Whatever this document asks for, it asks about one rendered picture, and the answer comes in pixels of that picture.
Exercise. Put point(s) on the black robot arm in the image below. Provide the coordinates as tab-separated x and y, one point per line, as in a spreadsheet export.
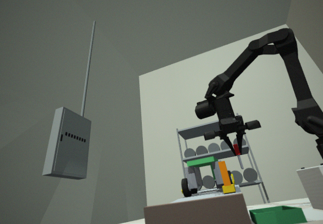
308	114

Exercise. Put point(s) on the red-headed metal pin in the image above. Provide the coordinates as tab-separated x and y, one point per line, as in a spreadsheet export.
238	153

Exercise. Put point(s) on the green tray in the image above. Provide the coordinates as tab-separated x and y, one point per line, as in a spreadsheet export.
278	215

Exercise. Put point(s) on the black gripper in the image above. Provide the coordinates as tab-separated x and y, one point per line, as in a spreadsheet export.
248	126

